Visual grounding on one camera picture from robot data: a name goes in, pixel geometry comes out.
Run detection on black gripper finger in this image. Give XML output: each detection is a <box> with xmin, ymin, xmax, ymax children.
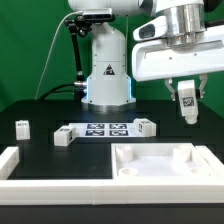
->
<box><xmin>165</xmin><ymin>78</ymin><xmax>176</xmax><ymax>101</ymax></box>
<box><xmin>197</xmin><ymin>74</ymin><xmax>208</xmax><ymax>99</ymax></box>

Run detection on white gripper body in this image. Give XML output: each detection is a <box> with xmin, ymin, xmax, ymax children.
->
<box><xmin>132</xmin><ymin>16</ymin><xmax>224</xmax><ymax>81</ymax></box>

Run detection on white square tabletop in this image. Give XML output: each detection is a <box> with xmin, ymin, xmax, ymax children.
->
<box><xmin>111</xmin><ymin>143</ymin><xmax>215</xmax><ymax>178</ymax></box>

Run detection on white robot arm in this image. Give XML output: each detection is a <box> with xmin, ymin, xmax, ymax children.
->
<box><xmin>68</xmin><ymin>0</ymin><xmax>224</xmax><ymax>111</ymax></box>

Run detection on fiducial marker sheet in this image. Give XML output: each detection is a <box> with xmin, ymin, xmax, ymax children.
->
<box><xmin>71</xmin><ymin>123</ymin><xmax>140</xmax><ymax>138</ymax></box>

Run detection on white U-shaped fence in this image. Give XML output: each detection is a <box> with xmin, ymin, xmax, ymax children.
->
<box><xmin>0</xmin><ymin>146</ymin><xmax>224</xmax><ymax>205</ymax></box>

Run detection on grey depth camera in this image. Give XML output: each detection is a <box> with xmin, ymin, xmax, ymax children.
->
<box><xmin>82</xmin><ymin>8</ymin><xmax>112</xmax><ymax>20</ymax></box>

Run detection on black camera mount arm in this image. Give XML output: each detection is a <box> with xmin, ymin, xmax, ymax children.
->
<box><xmin>64</xmin><ymin>16</ymin><xmax>91</xmax><ymax>81</ymax></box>

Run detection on white camera cable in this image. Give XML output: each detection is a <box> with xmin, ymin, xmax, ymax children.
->
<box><xmin>34</xmin><ymin>10</ymin><xmax>84</xmax><ymax>100</ymax></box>

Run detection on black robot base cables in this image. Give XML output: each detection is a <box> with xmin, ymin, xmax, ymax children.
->
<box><xmin>39</xmin><ymin>81</ymin><xmax>88</xmax><ymax>101</ymax></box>

